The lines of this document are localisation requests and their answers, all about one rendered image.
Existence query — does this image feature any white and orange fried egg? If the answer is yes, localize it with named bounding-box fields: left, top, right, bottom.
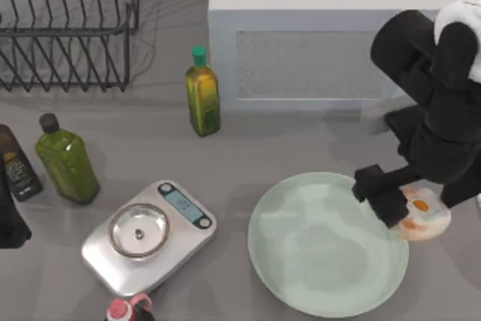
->
left=390, top=184, right=452, bottom=243

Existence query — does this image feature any pale green plate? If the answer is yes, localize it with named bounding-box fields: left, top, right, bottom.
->
left=247, top=171, right=411, bottom=319

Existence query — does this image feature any grey pierced cabinet panel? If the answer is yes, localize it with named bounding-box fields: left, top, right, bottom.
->
left=235, top=29, right=385, bottom=100

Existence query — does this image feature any round glass lid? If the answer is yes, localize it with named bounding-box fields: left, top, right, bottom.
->
left=107, top=202, right=171, bottom=260

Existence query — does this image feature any silver kitchen scale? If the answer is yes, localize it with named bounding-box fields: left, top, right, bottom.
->
left=80, top=179, right=219, bottom=298

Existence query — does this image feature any red capped bottle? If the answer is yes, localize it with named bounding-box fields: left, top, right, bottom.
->
left=104, top=292, right=156, bottom=321

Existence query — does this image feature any green bottle with dark cap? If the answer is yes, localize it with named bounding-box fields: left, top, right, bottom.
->
left=35, top=113, right=101, bottom=205

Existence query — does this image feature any dark bottle with label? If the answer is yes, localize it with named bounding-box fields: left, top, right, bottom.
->
left=0, top=124, right=44, bottom=203

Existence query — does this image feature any black wire dish rack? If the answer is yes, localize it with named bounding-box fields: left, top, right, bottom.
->
left=0, top=0, right=144, bottom=93

